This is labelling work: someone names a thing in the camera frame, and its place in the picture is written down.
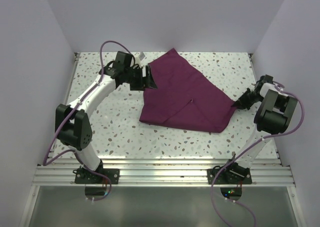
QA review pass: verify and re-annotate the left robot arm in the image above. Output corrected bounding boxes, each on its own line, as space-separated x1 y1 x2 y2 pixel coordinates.
54 51 157 184

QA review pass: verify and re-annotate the aluminium rail frame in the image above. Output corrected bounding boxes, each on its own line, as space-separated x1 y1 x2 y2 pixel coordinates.
18 52 305 227

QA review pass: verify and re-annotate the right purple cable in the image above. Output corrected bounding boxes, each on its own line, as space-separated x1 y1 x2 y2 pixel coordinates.
209 80 306 227

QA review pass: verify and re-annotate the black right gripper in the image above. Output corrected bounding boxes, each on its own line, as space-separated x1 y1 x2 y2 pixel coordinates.
232 88 264 111

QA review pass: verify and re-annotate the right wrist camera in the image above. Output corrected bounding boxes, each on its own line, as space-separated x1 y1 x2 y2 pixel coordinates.
259 74 274 84

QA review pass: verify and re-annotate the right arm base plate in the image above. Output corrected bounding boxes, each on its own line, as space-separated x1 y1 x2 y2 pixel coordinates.
206 168 253 185

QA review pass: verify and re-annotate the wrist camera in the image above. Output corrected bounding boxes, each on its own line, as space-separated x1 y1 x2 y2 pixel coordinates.
137 52 146 61
259 74 274 84

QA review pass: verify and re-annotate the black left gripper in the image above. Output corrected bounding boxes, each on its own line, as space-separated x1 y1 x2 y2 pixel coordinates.
124 65 157 91

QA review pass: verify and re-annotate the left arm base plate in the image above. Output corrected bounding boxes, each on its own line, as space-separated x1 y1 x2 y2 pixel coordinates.
72 168 120 185

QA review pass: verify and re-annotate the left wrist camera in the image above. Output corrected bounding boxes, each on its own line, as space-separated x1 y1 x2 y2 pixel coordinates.
137 52 146 61

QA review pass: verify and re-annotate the purple cable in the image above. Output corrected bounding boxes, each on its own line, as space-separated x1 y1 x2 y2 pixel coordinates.
42 40 133 202
209 80 306 227

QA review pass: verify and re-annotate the purple cloth mat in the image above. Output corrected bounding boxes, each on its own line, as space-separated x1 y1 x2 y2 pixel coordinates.
139 48 236 133

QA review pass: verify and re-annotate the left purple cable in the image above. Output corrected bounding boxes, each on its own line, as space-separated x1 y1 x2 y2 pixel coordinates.
42 40 133 202

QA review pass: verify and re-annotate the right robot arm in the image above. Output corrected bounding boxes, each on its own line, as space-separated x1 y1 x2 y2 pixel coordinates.
222 83 298 184

